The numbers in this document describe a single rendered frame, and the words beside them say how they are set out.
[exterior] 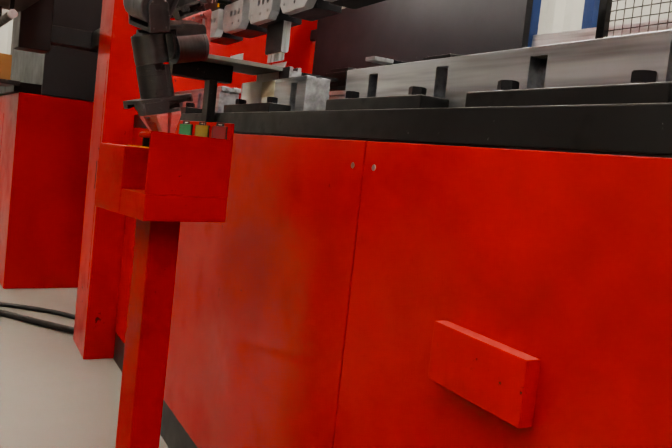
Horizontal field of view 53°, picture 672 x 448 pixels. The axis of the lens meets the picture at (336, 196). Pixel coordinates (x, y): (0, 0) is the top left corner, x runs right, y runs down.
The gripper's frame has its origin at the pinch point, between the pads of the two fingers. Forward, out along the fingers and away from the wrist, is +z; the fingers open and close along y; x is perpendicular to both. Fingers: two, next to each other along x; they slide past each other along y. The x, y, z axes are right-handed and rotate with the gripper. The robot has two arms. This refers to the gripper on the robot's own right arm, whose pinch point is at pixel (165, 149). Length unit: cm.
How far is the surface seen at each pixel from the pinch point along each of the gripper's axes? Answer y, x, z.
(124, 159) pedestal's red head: -5.4, 5.2, 1.1
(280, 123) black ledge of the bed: 21.3, -5.4, -1.5
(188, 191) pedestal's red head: 0.9, -4.1, 7.3
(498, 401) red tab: -2, -69, 22
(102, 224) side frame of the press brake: 32, 119, 38
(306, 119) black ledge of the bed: 19.2, -16.0, -2.8
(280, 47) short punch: 48, 26, -15
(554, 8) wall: 523, 231, -26
